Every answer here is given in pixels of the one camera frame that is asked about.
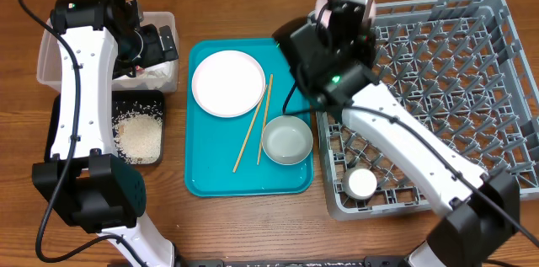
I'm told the white cup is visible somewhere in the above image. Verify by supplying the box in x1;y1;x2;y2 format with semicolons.
342;168;377;200

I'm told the grey dishwasher rack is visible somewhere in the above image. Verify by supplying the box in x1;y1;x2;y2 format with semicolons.
317;0;538;221

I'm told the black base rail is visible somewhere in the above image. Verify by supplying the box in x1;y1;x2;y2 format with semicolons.
173;255;409;267

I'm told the black tray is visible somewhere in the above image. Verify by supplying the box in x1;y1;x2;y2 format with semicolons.
43;89;166;168

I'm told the teal serving tray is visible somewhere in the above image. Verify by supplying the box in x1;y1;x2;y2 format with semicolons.
184;38;314;197

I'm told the pile of rice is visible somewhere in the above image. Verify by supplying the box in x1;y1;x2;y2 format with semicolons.
113;104;163;165

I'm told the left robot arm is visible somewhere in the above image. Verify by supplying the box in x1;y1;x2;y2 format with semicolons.
32;0;181;266

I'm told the clear plastic bin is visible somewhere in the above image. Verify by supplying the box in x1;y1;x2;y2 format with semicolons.
36;12;179;93

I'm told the white napkin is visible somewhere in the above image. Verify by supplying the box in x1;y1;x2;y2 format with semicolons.
114;61;178;87

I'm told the large white plate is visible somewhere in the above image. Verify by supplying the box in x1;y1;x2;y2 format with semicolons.
191;50;266;118

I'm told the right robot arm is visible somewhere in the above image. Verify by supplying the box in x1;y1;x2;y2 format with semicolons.
273;0;521;266

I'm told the grey bowl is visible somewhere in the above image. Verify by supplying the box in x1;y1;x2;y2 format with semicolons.
262;115;313;166

